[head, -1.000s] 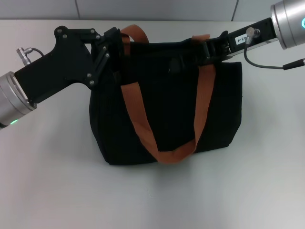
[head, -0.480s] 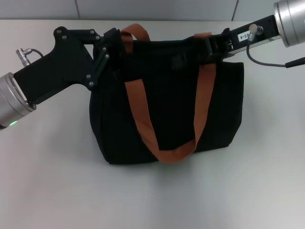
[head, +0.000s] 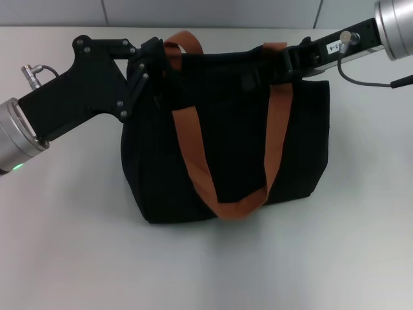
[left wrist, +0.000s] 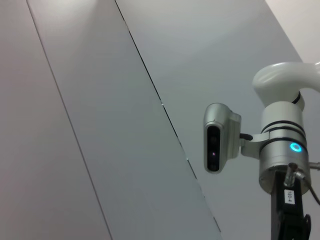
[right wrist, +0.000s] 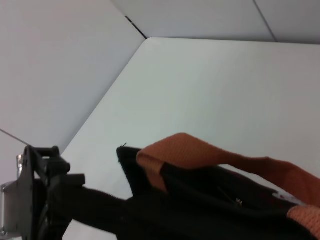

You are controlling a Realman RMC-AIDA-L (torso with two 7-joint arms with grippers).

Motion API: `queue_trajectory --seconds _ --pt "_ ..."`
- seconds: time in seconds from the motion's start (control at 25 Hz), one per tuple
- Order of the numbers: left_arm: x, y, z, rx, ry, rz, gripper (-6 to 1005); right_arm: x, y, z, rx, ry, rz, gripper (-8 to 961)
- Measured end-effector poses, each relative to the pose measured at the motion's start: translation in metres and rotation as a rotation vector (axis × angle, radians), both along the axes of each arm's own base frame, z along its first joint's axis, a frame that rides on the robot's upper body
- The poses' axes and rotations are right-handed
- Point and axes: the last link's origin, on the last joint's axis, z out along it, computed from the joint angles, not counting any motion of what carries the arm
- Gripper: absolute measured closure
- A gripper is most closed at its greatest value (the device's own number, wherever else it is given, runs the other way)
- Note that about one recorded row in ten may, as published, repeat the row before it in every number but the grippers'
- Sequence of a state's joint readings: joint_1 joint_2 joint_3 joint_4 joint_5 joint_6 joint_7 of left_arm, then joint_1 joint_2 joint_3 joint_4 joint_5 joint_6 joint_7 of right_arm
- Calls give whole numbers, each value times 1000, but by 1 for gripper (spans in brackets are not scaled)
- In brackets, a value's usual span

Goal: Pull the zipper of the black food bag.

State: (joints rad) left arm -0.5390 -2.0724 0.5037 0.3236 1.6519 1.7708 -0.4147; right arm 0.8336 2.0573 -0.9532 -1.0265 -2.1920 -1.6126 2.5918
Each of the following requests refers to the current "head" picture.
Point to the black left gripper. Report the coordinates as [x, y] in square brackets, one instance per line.
[80, 90]

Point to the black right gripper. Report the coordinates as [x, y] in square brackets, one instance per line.
[369, 34]

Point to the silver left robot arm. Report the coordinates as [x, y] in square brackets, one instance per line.
[16, 135]

